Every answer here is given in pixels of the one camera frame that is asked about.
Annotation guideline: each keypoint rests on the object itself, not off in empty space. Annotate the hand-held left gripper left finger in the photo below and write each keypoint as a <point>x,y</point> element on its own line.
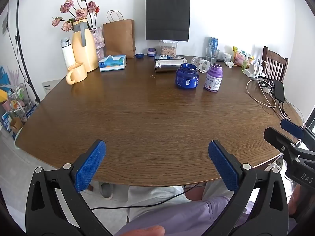
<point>89,167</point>

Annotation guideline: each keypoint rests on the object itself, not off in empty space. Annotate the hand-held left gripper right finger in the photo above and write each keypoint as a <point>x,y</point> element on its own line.
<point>222,166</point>

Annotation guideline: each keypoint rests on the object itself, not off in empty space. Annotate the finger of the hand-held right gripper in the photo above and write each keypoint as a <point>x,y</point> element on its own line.
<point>291,127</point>
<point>276,137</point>

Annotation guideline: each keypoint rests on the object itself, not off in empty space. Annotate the stainless steel cup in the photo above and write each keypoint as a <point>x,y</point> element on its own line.
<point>168,66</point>

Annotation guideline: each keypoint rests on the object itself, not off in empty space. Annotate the person's right hand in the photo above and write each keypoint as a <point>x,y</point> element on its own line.
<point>295,201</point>

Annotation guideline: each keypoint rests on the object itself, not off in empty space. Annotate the person's left hand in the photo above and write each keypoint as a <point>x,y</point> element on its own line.
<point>142,231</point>

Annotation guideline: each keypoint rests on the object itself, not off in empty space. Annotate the grey slipper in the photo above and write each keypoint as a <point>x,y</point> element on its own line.
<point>107,190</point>

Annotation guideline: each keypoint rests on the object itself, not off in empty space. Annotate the black power bank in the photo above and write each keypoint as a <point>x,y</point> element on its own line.
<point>279,91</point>

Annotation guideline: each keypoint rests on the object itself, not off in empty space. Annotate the white charger block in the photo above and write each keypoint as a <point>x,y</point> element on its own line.
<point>265,90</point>

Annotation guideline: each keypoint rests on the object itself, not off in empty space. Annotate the person's lavender top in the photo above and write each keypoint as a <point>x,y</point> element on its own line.
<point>187,216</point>

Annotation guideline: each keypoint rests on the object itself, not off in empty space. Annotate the wooden chair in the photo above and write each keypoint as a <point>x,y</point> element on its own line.
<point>274,64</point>

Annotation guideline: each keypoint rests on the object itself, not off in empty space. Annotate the person's white pants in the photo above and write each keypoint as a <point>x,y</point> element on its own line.
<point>152,191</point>

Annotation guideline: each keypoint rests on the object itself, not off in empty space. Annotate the white power strip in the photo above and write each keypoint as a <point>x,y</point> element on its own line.
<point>251,72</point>

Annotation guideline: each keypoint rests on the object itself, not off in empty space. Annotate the small green bottle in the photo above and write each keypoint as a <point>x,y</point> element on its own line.
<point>244,66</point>

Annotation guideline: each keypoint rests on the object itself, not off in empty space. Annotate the white snack packet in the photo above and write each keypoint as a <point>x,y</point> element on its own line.
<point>248,55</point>

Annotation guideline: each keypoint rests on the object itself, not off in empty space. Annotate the pink snack bag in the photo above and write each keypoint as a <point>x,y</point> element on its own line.
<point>240,59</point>

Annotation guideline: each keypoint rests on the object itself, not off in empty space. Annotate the crumpled white tissue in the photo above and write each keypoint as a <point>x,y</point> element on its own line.
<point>230,64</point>

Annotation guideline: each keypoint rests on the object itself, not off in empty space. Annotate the purple pill bottle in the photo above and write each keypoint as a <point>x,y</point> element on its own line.
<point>213,78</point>

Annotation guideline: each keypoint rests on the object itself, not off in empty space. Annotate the white paper sign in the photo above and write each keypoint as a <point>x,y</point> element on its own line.
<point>49,87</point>

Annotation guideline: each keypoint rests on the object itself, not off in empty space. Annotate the yellow mug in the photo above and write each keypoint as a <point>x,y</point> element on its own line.
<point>77,75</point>

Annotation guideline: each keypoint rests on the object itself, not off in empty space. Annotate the small white jar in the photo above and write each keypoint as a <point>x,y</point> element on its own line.
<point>227,57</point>

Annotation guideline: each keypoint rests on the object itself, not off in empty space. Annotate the blue plastic jar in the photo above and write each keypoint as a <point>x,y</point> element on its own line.
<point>186,77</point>

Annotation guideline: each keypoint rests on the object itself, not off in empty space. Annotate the yellow snack packet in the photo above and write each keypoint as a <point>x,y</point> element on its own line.
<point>235,49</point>

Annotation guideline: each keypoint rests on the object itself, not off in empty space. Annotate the tall drinking glass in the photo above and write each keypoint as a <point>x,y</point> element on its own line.
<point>212,56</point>

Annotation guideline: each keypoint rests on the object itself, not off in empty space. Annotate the blue tissue box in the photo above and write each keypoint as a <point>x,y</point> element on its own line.
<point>113,65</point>

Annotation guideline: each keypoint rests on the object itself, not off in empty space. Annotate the small clear glass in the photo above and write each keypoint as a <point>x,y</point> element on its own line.
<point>195,61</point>

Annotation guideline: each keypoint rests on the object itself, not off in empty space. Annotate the white thermos bottle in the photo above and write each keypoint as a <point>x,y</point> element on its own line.
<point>68,56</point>

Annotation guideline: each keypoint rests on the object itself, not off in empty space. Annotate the yellow thermos jug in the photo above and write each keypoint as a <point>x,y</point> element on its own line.
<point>83,54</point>

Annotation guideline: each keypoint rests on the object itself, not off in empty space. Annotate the blue drink can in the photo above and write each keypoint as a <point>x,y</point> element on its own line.
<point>214,42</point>

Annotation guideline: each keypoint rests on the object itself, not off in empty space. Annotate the small blue dish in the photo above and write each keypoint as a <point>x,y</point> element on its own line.
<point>139,56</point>

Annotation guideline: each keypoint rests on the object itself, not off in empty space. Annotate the pink vase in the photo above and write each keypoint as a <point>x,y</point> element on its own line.
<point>99,40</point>

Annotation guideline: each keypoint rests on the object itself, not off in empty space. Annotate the clear snack container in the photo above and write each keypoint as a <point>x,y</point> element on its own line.
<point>168,50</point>

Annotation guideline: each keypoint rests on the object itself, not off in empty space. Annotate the small purple-lidded jar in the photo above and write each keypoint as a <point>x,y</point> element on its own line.
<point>151,52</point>

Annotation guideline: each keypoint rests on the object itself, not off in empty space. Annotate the black light stand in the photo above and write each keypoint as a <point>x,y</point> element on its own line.
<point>23,54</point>

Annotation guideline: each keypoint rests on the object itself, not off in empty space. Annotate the brown paper bag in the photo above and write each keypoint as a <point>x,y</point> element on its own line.
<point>119,36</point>

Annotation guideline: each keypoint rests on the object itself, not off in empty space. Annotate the dried pink rose bouquet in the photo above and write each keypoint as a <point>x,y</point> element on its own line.
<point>80,12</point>

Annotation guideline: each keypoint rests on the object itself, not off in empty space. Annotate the black paper bag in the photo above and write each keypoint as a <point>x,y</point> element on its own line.
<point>167,14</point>

